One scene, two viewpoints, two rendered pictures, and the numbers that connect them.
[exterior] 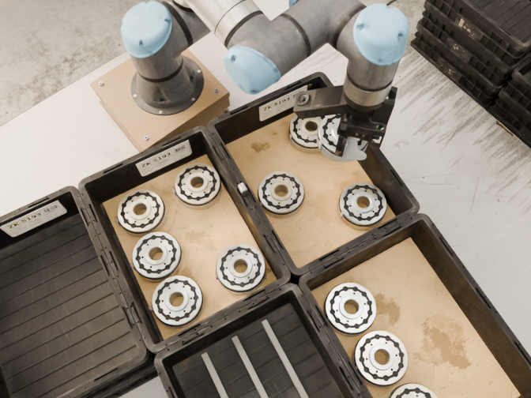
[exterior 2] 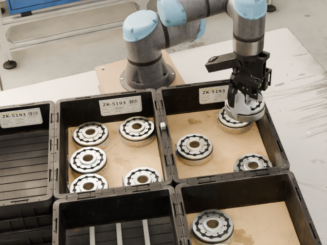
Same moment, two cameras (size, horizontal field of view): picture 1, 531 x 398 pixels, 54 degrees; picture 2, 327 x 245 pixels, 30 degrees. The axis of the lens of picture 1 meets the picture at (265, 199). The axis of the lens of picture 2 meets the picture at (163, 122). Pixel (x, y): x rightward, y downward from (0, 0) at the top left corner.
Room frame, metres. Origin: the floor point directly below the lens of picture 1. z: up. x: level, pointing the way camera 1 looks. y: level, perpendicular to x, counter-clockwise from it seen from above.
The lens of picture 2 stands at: (-0.71, -0.43, 2.04)
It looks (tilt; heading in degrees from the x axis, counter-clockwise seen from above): 41 degrees down; 22
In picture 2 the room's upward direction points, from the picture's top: 4 degrees counter-clockwise
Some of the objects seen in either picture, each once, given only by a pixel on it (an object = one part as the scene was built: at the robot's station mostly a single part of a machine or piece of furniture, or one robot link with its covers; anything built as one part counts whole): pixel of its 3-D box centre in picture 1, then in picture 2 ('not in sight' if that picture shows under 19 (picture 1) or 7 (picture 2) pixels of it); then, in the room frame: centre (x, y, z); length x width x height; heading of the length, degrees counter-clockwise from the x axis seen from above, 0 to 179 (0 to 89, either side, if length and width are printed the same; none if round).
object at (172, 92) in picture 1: (163, 72); (145, 65); (0.83, 0.24, 0.85); 0.15 x 0.15 x 0.10
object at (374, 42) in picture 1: (375, 46); (248, 12); (0.51, -0.17, 1.29); 0.09 x 0.08 x 0.11; 39
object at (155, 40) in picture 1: (153, 38); (143, 34); (0.83, 0.24, 0.97); 0.13 x 0.12 x 0.14; 129
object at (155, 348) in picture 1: (180, 230); (109, 141); (0.38, 0.17, 0.92); 0.40 x 0.30 x 0.02; 26
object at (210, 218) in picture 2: (351, 306); (212, 224); (0.22, -0.16, 0.86); 0.05 x 0.05 x 0.01
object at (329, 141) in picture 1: (344, 132); (245, 102); (0.54, -0.16, 1.00); 0.10 x 0.10 x 0.01
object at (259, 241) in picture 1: (184, 238); (111, 154); (0.38, 0.17, 0.87); 0.40 x 0.30 x 0.11; 26
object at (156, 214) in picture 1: (141, 210); (90, 133); (0.45, 0.27, 0.86); 0.10 x 0.10 x 0.01
